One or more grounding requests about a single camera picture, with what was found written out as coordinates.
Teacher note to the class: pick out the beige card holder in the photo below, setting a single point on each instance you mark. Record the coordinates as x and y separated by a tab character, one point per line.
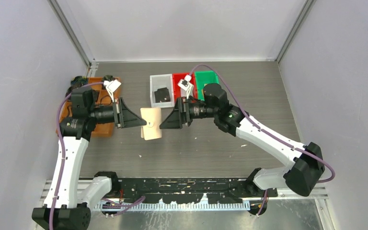
151	130

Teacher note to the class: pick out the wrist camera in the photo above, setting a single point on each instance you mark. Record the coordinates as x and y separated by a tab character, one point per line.
186	87
111	87

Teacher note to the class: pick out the aluminium rail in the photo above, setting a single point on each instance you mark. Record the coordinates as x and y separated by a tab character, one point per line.
298	187

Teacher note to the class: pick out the dark fabric bundle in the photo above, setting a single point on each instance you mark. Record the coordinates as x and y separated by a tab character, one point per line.
108	78
78	81

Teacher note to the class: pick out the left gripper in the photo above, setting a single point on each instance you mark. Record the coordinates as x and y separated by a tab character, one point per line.
127	118

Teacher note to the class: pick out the white plastic bin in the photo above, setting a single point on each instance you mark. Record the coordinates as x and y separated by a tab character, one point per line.
161	81

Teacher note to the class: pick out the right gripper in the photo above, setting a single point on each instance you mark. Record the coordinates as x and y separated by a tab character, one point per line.
180	113

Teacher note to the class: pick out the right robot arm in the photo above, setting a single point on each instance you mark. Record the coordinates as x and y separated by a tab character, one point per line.
302	167

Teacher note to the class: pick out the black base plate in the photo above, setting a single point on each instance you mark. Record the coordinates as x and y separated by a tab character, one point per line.
184	189

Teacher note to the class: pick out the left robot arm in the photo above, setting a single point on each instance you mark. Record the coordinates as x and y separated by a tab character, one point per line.
64	208

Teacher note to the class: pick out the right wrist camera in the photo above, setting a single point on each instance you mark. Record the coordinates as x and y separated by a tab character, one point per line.
186	87

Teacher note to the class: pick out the green plastic bin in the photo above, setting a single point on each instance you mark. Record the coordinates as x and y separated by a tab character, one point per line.
202	79

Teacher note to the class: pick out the orange wooden compartment tray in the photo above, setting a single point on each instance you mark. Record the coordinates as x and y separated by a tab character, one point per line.
101	96

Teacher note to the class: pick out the red plastic bin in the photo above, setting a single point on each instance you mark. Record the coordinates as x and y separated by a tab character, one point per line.
179	92

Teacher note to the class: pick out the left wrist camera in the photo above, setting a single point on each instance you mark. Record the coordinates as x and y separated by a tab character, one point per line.
111	87

